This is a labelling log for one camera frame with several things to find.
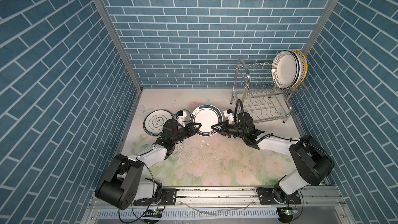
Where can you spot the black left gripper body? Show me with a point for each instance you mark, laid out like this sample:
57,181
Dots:
184,133

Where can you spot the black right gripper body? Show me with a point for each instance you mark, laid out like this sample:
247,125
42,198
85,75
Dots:
229,130

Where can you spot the white plate black striped rim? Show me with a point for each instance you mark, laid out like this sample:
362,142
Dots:
285,69

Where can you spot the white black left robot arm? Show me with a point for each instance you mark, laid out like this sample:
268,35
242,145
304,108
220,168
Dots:
121,184

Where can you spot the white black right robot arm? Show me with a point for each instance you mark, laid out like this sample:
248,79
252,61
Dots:
311,162

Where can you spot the stainless steel dish rack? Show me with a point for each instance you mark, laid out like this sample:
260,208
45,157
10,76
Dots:
261,98

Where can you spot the left base circuit board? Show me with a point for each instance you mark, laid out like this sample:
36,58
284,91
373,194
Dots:
153,213

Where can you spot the base circuit board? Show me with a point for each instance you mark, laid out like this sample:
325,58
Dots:
153,213
286,214

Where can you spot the yellow rimmed rear plate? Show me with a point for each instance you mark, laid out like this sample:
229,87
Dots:
302,67

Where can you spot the right base circuit board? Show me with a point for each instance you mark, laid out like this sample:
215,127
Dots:
286,214

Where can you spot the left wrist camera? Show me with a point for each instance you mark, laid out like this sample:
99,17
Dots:
171,126

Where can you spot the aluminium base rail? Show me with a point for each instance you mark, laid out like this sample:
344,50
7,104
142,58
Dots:
229,205

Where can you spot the aluminium left corner post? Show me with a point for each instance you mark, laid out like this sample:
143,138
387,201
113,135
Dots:
102,10

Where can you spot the aluminium corner post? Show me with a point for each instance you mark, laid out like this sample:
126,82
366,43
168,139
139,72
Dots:
102,10
328,9

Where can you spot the aluminium right corner post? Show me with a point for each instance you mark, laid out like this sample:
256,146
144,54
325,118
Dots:
328,9

